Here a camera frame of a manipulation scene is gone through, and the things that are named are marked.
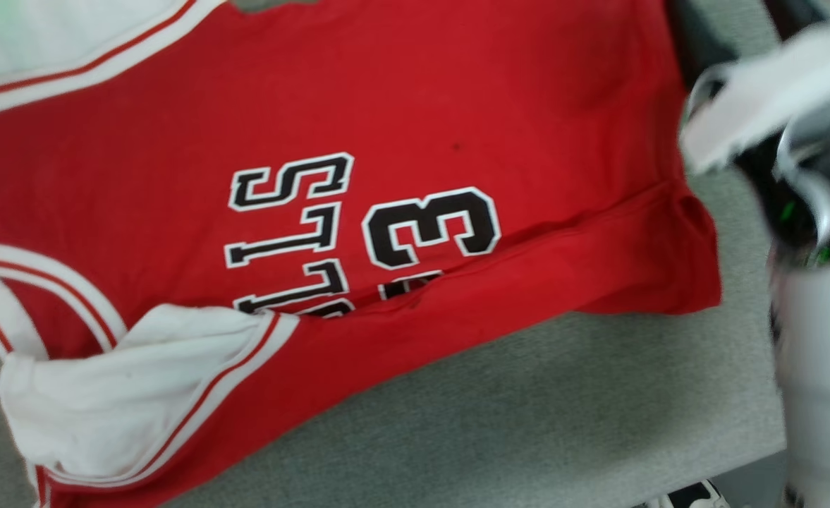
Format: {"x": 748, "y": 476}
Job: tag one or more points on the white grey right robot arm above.
{"x": 827, "y": 367}

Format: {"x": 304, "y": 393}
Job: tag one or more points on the red Bulls 23 jersey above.
{"x": 457, "y": 106}

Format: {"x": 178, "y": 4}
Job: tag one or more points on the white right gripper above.
{"x": 774, "y": 99}

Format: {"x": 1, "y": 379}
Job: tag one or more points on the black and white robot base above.
{"x": 690, "y": 496}

